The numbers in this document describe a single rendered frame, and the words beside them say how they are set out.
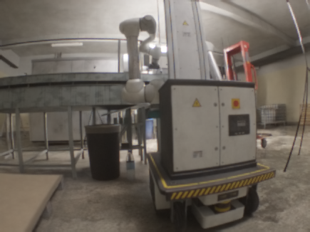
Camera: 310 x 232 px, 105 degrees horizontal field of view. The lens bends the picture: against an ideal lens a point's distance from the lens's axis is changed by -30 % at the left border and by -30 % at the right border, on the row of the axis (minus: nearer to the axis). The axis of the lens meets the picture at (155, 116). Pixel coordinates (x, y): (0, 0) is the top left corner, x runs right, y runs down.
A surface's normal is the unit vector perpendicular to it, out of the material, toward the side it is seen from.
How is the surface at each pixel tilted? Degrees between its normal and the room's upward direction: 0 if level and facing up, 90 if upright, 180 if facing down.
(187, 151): 90
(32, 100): 90
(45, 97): 90
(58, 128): 90
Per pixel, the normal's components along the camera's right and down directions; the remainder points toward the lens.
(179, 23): 0.13, -0.02
